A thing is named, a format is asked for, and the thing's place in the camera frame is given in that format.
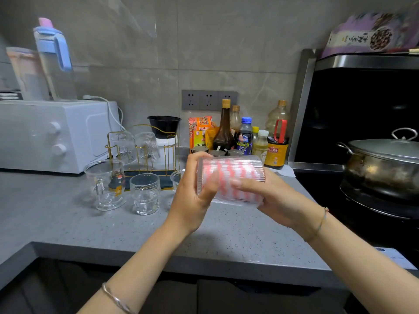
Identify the person's left hand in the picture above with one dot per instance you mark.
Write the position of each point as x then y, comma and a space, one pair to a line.
188, 206

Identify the person's right hand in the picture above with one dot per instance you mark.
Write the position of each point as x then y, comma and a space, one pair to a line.
284, 206

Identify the cartoon cat print glass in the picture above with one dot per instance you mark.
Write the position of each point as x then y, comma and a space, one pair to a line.
176, 178

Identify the short textured glass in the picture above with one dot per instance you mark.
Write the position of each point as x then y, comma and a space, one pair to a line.
145, 196

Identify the small ribbed clear glass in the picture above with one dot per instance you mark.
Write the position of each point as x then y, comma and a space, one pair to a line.
235, 201

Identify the pink striped cloth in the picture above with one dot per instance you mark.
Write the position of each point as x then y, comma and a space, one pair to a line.
235, 171

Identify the embossed ribbed clear glass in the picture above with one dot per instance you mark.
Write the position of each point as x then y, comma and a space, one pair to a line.
147, 148

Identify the penguin print glass mug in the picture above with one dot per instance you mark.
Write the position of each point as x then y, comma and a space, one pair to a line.
103, 189

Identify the tall ribbed clear glass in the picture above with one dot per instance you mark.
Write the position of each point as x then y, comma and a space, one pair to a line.
122, 148

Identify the person's right forearm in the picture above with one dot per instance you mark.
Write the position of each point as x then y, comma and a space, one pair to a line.
366, 268

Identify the person's left forearm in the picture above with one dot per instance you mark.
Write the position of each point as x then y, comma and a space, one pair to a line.
131, 274

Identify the white paper towel sheet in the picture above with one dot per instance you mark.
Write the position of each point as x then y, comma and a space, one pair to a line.
284, 171

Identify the glass spice jar steel lid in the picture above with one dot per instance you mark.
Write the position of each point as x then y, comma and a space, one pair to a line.
199, 149
217, 153
235, 152

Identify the yellow liquid bottle white cap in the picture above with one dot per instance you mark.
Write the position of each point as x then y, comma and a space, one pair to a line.
260, 147

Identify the yellow seasoning pouch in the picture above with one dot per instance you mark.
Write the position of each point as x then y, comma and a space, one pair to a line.
211, 137

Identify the orange seasoning packet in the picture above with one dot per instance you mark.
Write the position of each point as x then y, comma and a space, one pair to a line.
199, 132

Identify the dark brown glass bottle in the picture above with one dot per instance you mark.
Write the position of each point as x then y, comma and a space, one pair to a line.
224, 137

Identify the dark bottle blue cap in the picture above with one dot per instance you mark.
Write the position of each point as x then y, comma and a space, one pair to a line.
244, 138

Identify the small bottle yellow cap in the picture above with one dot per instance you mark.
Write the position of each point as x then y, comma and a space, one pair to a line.
255, 130

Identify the black plastic bowl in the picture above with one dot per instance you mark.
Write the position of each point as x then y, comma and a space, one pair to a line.
163, 124

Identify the clear bottle brown cap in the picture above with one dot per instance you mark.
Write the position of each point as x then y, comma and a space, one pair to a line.
235, 119

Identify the stainless steel pot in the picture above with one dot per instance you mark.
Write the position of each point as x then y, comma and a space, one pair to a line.
383, 176

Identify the steel pot lid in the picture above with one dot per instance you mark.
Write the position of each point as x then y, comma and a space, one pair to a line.
389, 148

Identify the white label sticker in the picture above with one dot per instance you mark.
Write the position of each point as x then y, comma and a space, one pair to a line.
397, 258

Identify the white microwave oven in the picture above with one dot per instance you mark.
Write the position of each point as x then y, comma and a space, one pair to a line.
55, 137

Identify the purple food packet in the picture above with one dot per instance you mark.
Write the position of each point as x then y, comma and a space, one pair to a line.
353, 37

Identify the clear jug blue lid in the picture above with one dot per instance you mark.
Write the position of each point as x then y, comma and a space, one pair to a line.
55, 78

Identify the pale yellow flat pack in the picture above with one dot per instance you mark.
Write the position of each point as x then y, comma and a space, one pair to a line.
414, 51

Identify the clear container pink lid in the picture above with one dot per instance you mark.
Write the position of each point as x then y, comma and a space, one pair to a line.
27, 78

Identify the stack of flat coasters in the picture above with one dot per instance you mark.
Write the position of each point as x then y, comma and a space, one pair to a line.
9, 95

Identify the grey wall socket panel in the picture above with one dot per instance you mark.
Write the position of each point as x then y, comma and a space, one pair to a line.
209, 100

